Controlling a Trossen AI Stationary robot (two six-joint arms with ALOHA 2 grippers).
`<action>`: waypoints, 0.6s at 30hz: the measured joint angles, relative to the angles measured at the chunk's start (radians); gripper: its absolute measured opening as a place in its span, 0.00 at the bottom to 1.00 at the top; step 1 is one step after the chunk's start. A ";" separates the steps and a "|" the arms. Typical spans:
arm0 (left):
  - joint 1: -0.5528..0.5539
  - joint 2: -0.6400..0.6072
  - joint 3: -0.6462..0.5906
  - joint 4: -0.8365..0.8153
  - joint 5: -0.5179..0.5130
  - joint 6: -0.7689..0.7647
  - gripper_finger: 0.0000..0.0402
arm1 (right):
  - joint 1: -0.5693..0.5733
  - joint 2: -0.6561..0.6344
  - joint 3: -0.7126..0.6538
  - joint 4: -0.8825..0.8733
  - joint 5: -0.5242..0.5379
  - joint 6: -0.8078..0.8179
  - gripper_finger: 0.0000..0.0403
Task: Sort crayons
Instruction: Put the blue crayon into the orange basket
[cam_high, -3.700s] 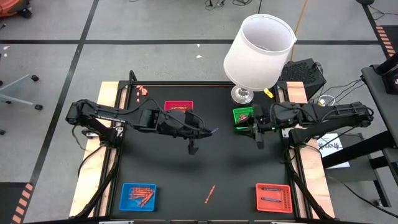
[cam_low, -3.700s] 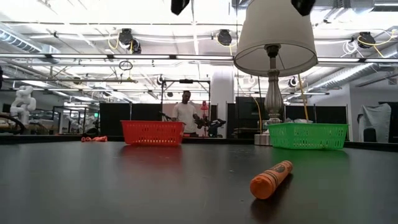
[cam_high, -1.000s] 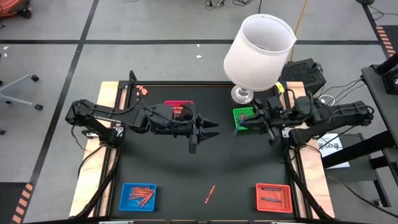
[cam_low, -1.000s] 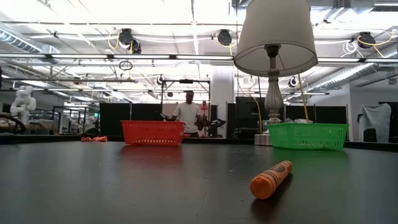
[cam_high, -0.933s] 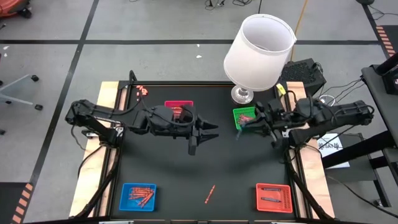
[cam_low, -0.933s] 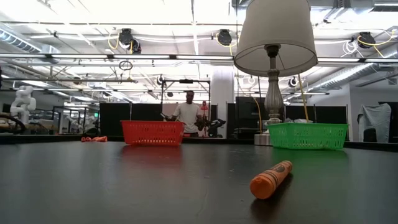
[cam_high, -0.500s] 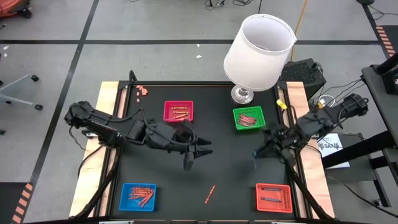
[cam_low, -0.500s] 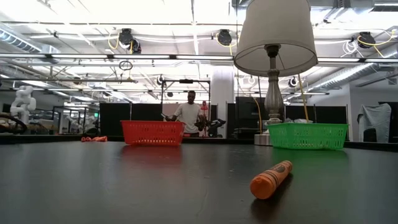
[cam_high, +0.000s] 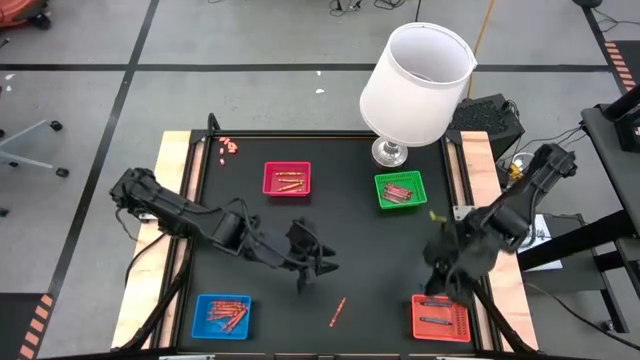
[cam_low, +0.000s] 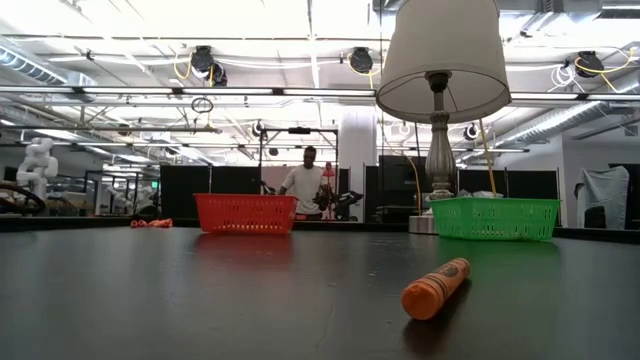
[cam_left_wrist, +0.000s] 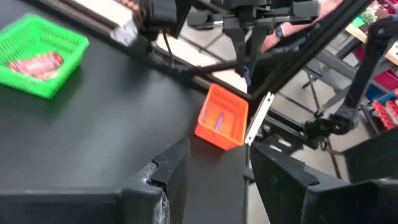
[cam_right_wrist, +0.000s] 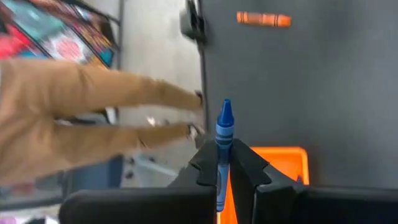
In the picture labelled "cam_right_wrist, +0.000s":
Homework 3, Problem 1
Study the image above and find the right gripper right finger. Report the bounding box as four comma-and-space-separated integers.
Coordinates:
229, 138, 398, 224

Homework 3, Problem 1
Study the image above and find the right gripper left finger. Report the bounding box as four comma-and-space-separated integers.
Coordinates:
58, 138, 218, 224

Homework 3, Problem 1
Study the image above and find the blue crayon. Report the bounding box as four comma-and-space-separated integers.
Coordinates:
215, 98, 236, 213

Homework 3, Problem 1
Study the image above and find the orange plastic basket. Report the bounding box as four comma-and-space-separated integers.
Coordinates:
216, 146, 310, 224

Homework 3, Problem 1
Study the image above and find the blue cabinet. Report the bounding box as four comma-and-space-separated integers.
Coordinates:
60, 155, 125, 190

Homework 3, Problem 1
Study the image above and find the person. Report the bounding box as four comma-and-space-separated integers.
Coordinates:
0, 58, 206, 187

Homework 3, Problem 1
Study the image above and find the colourful printed panel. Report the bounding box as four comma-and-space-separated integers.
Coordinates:
0, 0, 116, 68

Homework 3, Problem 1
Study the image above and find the orange crayon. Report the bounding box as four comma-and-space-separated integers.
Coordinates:
236, 11, 292, 28

